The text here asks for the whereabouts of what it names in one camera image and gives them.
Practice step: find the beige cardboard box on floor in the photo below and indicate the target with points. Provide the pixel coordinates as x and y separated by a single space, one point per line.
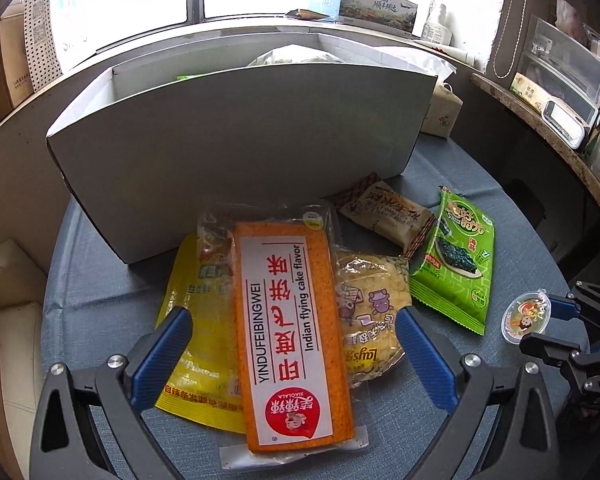
22 287

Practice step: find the brown cardboard box on sill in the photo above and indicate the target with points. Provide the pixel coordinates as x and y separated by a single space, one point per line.
15 82

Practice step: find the clear plastic drawer organizer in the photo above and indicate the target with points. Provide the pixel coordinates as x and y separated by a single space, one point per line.
562 67

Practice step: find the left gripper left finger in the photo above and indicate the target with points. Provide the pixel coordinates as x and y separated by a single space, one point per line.
65 440

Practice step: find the yellow green-bean snack bag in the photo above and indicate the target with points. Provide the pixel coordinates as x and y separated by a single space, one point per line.
204 386

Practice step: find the grey cardboard storage box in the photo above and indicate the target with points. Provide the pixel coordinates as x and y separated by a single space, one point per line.
254 118

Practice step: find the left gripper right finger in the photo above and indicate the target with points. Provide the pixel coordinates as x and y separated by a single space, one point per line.
522 442

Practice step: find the white bottle on sill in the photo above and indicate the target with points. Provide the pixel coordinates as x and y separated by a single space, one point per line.
435 29

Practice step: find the white digital clock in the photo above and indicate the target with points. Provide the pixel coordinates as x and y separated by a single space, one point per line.
564 122

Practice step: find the white Sanfu paper bag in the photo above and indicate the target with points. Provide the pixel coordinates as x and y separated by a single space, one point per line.
43 64

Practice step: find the orange Indian flying cake pack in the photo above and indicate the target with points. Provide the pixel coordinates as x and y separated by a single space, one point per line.
296 394

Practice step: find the small jelly cup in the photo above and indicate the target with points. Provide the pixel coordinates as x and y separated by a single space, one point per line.
528 313

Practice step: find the beige rice cracker packet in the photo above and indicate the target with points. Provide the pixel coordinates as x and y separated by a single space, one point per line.
376 206

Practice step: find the yellow cartoon chips bag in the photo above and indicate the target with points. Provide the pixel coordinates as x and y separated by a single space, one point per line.
371 289

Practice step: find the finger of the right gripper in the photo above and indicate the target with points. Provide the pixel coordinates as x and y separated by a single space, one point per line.
582 302
580 369

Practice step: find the beige tissue pack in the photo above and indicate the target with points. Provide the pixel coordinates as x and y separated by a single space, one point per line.
443 111

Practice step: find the green seaweed snack packet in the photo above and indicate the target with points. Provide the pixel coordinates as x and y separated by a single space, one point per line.
453 274

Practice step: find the printed landscape gift box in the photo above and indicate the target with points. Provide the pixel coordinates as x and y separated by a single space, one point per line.
375 14

